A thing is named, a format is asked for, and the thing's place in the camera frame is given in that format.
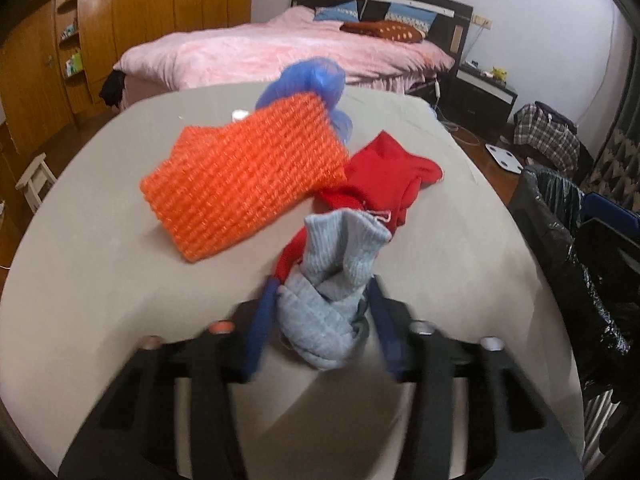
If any pink blanket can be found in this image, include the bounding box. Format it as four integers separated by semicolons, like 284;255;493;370
114;6;457;103

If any dark nightstand with white drawer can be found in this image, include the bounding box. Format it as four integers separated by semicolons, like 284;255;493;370
450;62;519;131

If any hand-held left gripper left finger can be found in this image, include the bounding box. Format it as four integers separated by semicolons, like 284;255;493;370
59;279;281;480

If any black cloth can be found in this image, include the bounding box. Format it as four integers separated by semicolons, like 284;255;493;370
99;69;127;108

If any white floor scale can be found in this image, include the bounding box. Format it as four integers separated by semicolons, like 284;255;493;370
485;142;526;171

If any trash bin with black bag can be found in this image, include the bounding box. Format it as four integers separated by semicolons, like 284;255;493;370
507;165;633;476

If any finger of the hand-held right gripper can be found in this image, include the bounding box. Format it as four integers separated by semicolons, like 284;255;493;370
574;217;640;301
580;191;640;229

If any blue pillow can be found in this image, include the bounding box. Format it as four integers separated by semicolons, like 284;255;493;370
385;2;437;36
313;1;360;23

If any plaid cloth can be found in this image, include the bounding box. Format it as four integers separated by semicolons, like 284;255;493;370
513;105;581;173

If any dark wooden bed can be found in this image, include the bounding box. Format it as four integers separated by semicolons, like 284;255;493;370
100;0;473;106

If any white floor cable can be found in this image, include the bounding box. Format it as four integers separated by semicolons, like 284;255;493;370
435;105;481;146

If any red cloth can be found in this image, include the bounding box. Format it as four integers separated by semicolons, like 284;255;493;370
272;130;445;286

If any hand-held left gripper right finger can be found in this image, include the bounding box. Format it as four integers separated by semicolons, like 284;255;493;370
366;276;583;480

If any blue mesh fabric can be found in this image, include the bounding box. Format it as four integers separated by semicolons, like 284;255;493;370
255;57;355;143

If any wooden wardrobe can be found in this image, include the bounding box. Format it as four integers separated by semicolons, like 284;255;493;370
0;0;253;156

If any orange knitted cloth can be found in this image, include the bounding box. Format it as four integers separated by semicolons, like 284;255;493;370
139;92;349;263

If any brown dotted pillow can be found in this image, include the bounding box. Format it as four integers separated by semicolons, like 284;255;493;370
341;20;427;43

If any grey blue sock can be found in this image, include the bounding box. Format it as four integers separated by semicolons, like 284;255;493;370
276;208;392;371

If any small wooden stool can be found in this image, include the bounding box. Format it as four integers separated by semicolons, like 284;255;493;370
15;152;58;213

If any dark jacket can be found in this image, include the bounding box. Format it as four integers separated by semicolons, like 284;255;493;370
532;101;576;126

